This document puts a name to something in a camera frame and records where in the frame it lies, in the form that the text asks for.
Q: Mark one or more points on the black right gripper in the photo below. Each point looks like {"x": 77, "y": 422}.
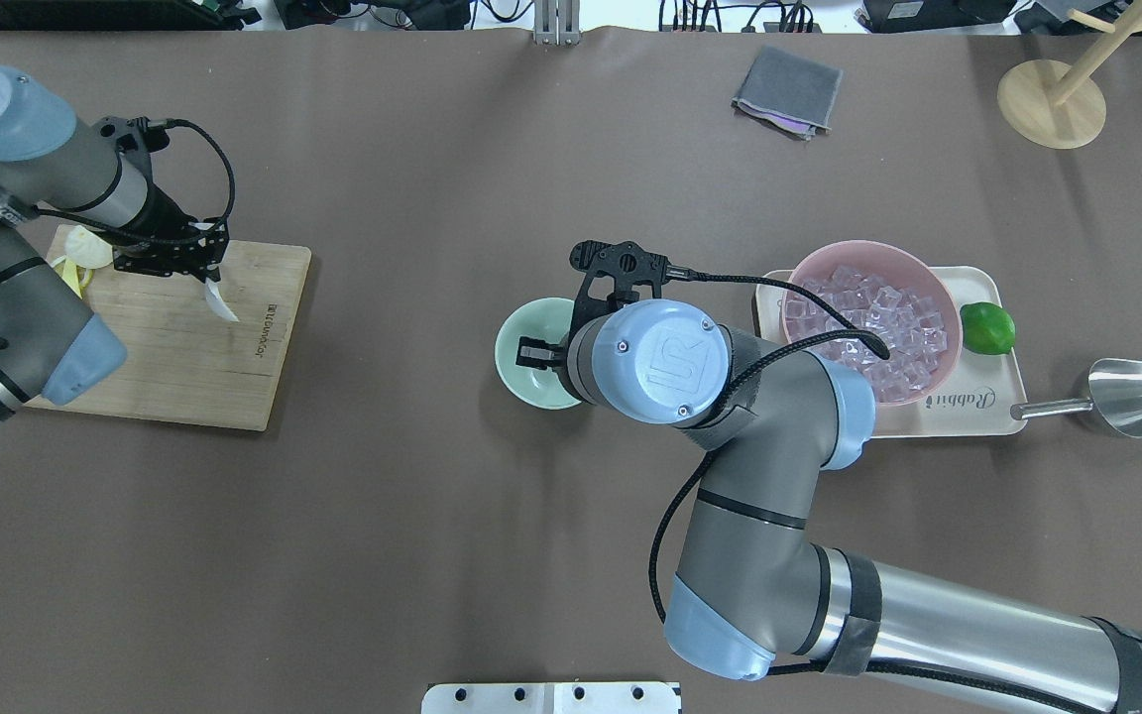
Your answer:
{"x": 537, "y": 352}

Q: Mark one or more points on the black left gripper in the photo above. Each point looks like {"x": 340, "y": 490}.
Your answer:
{"x": 163, "y": 213}

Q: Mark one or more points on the white ceramic spoon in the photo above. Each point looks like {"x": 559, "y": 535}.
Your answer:
{"x": 217, "y": 303}

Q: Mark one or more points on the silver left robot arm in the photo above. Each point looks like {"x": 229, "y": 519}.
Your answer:
{"x": 52, "y": 345}

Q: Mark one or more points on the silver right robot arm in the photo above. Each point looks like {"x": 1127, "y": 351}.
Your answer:
{"x": 751, "y": 586}

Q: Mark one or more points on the mint green bowl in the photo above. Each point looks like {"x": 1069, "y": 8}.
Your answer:
{"x": 546, "y": 318}

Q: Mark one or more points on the pink bowl of ice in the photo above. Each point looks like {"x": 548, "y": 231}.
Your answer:
{"x": 874, "y": 287}

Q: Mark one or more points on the metal ice scoop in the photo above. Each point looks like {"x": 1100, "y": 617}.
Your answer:
{"x": 1111, "y": 399}

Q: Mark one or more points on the wooden cutting board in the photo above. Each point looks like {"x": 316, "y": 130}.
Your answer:
{"x": 185, "y": 363}

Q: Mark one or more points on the grey folded cloth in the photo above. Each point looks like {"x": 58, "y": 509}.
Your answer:
{"x": 795, "y": 94}

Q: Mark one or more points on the cream plastic tray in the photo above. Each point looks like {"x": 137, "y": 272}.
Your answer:
{"x": 974, "y": 400}

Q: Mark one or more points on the green lime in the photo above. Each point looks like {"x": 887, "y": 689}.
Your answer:
{"x": 988, "y": 328}

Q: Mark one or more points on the wooden cup tree stand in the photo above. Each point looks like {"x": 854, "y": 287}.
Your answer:
{"x": 1056, "y": 104}

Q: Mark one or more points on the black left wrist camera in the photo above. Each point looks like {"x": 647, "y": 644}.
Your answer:
{"x": 135, "y": 139}

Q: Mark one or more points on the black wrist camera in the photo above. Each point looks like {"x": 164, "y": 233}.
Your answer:
{"x": 627, "y": 265}
{"x": 135, "y": 139}

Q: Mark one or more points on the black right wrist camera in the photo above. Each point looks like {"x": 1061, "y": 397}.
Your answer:
{"x": 627, "y": 265}

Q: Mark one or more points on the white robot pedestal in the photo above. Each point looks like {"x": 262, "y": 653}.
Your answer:
{"x": 554, "y": 697}

